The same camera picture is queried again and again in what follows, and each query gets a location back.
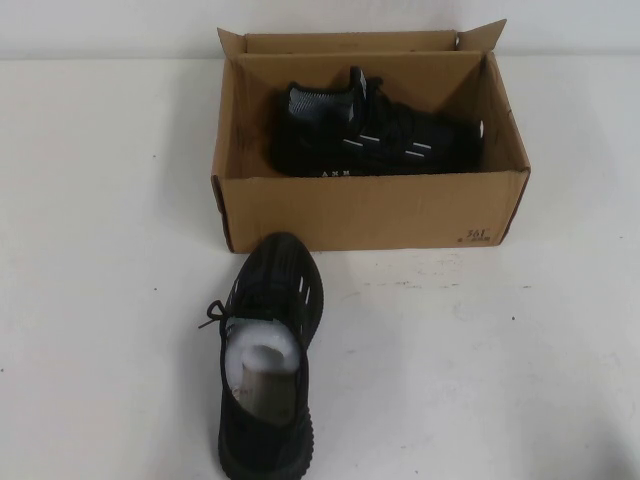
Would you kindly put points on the brown cardboard shoe box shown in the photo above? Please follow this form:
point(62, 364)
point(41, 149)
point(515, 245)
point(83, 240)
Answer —
point(380, 210)

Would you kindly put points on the black sneaker with white stuffing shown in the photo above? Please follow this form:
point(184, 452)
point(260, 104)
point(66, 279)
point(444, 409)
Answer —
point(272, 270)

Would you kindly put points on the white foam shoe stuffing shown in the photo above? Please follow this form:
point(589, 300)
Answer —
point(260, 340)

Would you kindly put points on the black sneaker with grey lining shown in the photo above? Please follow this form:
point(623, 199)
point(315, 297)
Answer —
point(400, 130)

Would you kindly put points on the grey cardboard shoe insert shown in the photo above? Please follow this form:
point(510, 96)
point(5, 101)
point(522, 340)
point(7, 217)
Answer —
point(265, 390)

